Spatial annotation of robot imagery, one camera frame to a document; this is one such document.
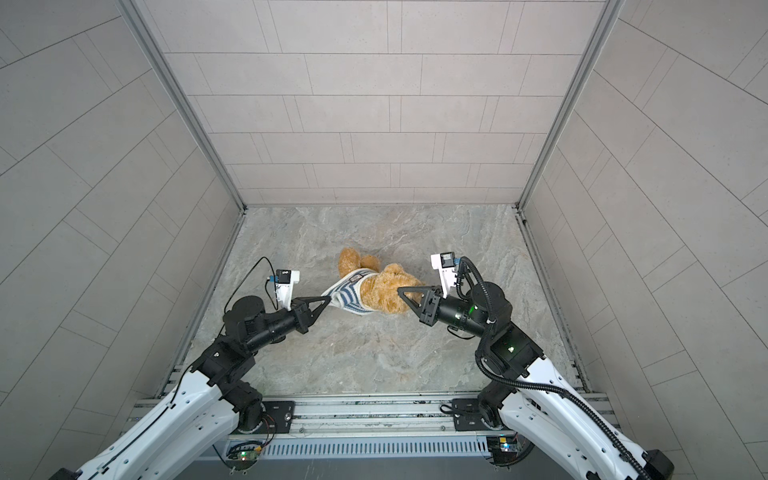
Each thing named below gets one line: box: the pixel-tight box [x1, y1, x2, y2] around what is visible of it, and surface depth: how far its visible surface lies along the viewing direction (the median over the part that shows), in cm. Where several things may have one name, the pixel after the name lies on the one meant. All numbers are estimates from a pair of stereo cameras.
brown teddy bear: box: [338, 248, 425, 313], surface depth 65 cm
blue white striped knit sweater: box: [321, 268, 380, 315], surface depth 68 cm
